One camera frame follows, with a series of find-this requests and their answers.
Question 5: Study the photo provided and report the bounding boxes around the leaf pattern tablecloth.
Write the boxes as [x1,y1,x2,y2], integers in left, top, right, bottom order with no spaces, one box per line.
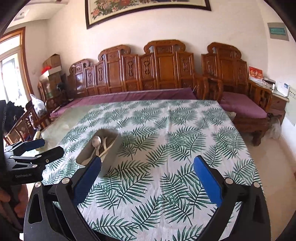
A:
[43,100,260,240]

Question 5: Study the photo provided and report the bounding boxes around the grey rectangular tray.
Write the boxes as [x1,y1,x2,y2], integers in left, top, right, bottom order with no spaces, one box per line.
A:
[76,129,122,177]

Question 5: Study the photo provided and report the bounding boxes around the framed flower painting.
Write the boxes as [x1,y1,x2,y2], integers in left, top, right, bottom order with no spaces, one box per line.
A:
[85,0,211,29]

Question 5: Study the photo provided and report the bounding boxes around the carved wooden armchair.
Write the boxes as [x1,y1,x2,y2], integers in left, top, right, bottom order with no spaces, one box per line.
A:
[201,42,272,146]

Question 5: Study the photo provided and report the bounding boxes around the green wall sign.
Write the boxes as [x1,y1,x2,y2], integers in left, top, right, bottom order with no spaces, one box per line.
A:
[267,23,289,41]

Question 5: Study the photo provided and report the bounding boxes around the wooden chair at left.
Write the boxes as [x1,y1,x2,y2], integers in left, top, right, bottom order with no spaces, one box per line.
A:
[4,101,51,145]

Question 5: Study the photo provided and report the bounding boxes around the cardboard boxes stack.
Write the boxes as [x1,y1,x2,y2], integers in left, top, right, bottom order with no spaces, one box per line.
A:
[39,54,62,94]

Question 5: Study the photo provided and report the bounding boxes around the left hand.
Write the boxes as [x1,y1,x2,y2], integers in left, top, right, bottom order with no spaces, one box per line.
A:
[0,185,30,219]

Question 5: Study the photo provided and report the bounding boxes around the purple sofa cushion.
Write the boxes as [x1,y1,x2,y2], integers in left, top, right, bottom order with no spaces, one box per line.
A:
[50,88,197,119]

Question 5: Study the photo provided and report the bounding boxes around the carved wooden sofa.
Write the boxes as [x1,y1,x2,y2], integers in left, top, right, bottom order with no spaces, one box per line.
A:
[67,40,209,99]

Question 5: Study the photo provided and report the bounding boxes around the metal spoon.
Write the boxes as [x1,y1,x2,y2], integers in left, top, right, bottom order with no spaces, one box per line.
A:
[92,136,101,156]

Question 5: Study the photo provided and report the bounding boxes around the purple armchair cushion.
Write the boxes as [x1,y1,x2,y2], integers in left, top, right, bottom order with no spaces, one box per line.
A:
[220,92,267,118]

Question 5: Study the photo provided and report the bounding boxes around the white device on table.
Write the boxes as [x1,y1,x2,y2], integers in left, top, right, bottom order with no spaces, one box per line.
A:
[276,81,290,97]

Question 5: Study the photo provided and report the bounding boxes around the white plastic bag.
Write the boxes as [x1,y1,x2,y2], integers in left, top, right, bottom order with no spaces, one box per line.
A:
[30,94,48,118]

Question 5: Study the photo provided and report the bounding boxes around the wooden side table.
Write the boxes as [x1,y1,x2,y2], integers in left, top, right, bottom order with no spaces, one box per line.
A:
[268,93,289,124]

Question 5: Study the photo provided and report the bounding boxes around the red card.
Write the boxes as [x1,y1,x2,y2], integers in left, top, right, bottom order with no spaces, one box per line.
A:
[248,66,263,81]

